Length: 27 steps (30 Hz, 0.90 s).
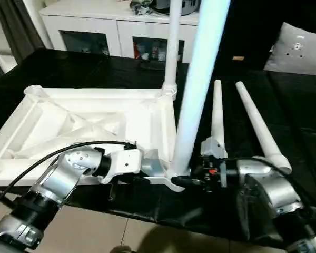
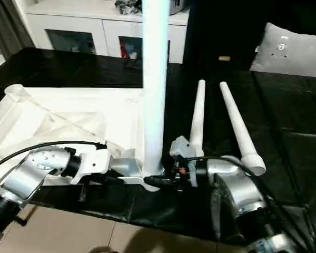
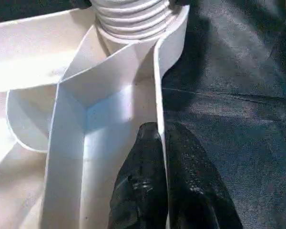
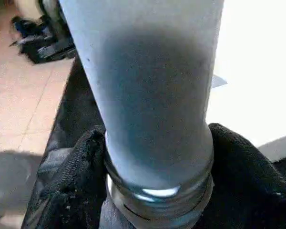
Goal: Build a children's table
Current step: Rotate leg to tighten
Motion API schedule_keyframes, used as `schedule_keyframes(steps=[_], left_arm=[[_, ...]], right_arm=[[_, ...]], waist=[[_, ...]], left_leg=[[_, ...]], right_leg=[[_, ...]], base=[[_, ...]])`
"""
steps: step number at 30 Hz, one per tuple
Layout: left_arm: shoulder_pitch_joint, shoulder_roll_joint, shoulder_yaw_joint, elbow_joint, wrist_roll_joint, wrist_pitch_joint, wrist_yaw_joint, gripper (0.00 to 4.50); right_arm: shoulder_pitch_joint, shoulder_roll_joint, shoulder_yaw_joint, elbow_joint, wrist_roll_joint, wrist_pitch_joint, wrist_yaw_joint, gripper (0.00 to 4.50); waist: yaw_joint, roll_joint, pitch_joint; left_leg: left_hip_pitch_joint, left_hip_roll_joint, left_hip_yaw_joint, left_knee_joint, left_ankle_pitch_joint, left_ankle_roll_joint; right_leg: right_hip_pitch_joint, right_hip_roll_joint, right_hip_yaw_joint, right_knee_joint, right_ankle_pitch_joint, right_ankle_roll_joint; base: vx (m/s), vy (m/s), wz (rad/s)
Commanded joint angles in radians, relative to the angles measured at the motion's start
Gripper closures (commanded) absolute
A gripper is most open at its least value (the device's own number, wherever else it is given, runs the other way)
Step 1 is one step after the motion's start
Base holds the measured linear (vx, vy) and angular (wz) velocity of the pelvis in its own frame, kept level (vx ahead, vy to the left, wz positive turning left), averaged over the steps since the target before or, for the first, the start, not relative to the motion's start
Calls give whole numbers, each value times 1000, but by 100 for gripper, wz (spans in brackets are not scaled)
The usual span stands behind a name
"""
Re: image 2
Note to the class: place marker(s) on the white plastic table leg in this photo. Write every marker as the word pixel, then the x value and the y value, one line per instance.
pixel 239 126
pixel 197 118
pixel 155 79

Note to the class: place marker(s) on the white plastic table top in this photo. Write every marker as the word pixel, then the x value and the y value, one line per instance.
pixel 68 118

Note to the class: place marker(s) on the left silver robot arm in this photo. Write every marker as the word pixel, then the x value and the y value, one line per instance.
pixel 29 171

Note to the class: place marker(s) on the black work table leg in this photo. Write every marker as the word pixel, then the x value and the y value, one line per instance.
pixel 22 217

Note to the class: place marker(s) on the black work surface mat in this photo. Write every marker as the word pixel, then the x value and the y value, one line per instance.
pixel 279 118

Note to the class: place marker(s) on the white cup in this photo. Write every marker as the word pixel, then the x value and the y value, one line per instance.
pixel 133 55

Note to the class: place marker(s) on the red bottle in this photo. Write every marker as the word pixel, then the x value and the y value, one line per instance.
pixel 124 50

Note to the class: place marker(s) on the white sideboard with glass doors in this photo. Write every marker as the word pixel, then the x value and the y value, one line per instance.
pixel 81 23

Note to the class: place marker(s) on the grey pillow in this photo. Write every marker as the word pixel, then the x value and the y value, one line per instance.
pixel 292 52

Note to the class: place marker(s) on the black tangled item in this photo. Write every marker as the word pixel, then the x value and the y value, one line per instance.
pixel 127 6

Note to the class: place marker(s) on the grey curtain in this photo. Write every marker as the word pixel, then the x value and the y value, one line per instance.
pixel 8 29

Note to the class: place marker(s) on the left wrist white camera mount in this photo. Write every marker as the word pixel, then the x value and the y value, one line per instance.
pixel 94 163

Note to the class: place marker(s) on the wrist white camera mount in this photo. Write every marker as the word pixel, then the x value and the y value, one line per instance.
pixel 181 147
pixel 94 163

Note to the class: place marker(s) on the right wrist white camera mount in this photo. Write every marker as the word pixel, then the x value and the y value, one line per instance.
pixel 181 147

